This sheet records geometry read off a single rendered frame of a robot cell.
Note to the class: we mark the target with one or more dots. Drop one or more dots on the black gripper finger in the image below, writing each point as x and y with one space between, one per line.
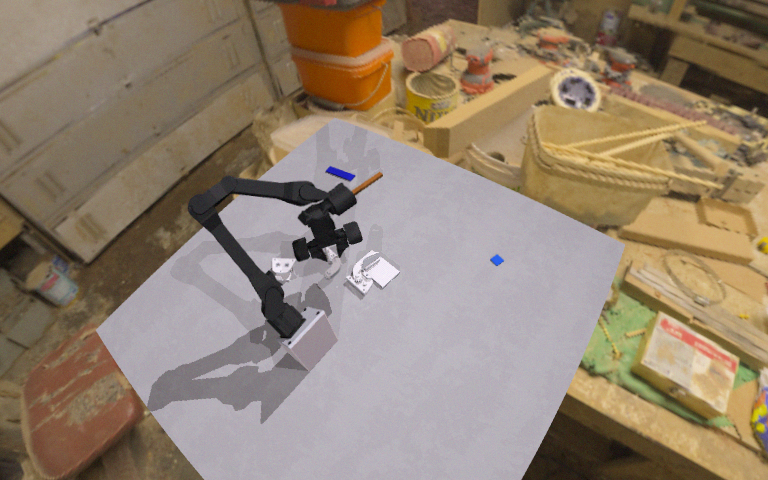
341 248
321 256

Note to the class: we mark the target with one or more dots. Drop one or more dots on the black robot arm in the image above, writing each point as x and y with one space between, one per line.
282 317

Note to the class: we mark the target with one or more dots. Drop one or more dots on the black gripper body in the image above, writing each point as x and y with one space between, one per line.
325 239

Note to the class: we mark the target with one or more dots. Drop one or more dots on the orange long thin bar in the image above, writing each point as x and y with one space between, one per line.
367 183

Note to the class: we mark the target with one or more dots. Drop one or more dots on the blue rectangular block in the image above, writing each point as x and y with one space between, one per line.
340 173

